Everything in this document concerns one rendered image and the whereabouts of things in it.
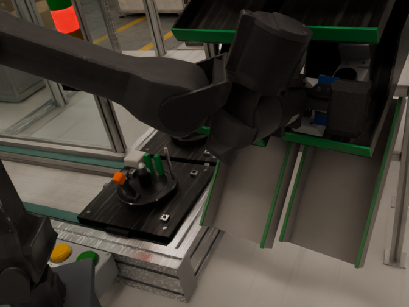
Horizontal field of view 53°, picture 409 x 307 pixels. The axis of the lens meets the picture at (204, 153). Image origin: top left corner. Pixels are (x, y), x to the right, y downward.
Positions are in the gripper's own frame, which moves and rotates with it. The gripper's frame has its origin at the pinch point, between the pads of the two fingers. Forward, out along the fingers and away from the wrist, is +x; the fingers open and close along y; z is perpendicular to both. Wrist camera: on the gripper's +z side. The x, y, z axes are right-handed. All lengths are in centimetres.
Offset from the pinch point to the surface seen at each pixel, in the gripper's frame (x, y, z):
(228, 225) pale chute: 6.1, 15.1, -28.5
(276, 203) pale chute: 6.5, 6.0, -21.1
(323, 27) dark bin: -1.0, -1.9, 8.1
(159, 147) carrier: 25, 50, -26
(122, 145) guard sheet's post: 22, 61, -27
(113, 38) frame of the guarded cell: 90, 140, -8
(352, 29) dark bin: -0.9, -5.4, 8.1
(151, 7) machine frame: 97, 120, 6
